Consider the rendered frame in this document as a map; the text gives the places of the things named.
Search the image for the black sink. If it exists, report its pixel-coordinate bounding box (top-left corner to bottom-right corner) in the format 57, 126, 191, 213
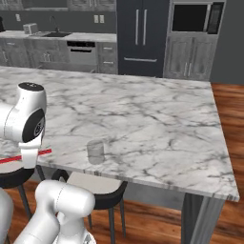
40, 30, 72, 39

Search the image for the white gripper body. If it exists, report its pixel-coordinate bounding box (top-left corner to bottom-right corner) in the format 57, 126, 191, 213
18, 140, 44, 170

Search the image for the grey lower cupboard run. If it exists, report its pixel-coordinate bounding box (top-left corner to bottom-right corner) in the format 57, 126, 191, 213
0, 37, 119, 76

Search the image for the dark grey fridge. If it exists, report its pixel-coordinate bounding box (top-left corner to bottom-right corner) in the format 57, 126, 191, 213
116, 0, 171, 78

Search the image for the grey upper cupboard run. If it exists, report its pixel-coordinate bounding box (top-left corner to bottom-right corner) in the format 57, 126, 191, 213
0, 0, 117, 12

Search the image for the steel dishwasher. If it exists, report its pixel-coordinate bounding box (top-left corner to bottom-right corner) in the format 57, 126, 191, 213
66, 40, 98, 67

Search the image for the clear glass cup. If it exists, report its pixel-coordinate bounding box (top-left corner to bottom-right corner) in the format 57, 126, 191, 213
86, 139, 106, 166

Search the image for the black stool with white seat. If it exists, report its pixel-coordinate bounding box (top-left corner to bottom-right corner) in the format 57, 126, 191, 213
51, 168, 129, 244
0, 164, 46, 221

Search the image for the grey cupboard run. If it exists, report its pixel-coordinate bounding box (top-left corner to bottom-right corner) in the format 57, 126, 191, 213
0, 0, 117, 12
0, 37, 119, 76

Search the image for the silver toaster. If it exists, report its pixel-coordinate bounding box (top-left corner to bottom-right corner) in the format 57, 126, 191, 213
22, 22, 40, 35

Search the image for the red straw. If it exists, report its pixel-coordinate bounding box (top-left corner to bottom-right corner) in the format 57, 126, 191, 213
0, 148, 52, 165

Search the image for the black tap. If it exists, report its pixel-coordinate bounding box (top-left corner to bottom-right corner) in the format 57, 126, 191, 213
49, 15, 61, 33

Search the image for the grey tall cupboard unit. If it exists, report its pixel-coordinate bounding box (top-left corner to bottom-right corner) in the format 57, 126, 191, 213
163, 32, 220, 82

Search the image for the grey island counter base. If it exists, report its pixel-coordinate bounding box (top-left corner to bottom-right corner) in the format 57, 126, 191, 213
40, 164, 227, 244

